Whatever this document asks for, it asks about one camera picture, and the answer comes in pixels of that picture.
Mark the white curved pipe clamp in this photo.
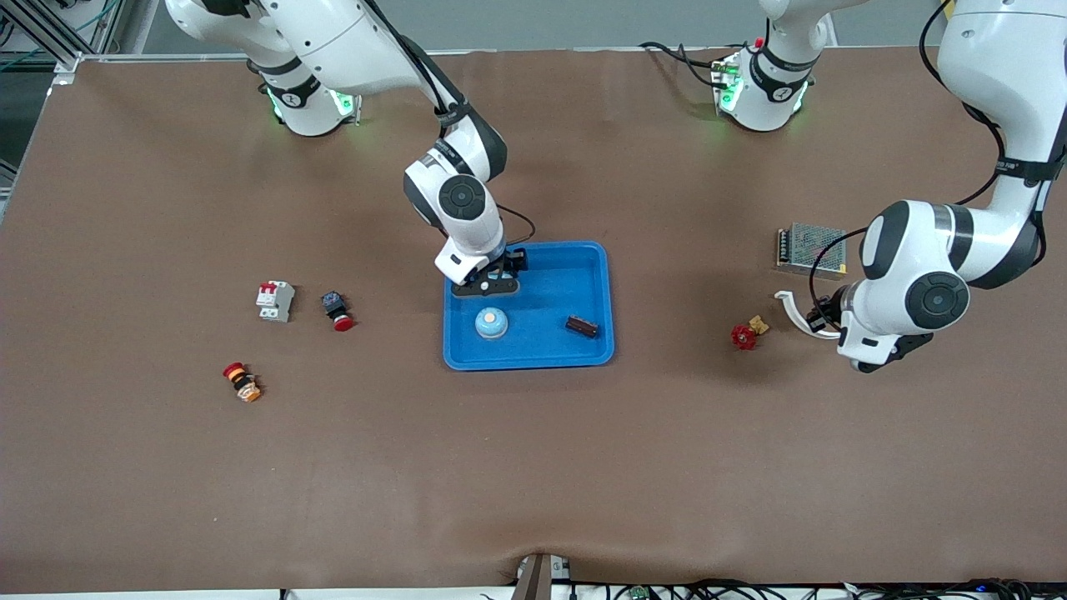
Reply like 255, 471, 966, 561
774, 290, 843, 340

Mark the metal mesh power supply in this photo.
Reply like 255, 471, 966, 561
775, 222, 849, 280

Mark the blue plastic tray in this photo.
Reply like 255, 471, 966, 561
443, 241, 616, 372

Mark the white red circuit breaker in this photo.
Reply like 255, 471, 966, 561
256, 281, 296, 323

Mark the red yellow emergency stop button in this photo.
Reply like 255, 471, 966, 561
223, 362, 263, 404

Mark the red handle brass valve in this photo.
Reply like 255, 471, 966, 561
730, 315, 769, 352

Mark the red push button switch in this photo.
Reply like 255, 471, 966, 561
321, 291, 356, 333

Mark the aluminium table edge rail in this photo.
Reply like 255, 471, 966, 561
79, 46, 772, 63

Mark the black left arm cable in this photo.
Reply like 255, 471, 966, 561
809, 0, 1047, 313

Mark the black base cable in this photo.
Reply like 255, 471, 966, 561
639, 40, 730, 91

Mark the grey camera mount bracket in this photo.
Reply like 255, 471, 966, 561
510, 552, 574, 600

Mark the aluminium frame profile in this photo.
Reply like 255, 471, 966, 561
0, 0, 126, 84

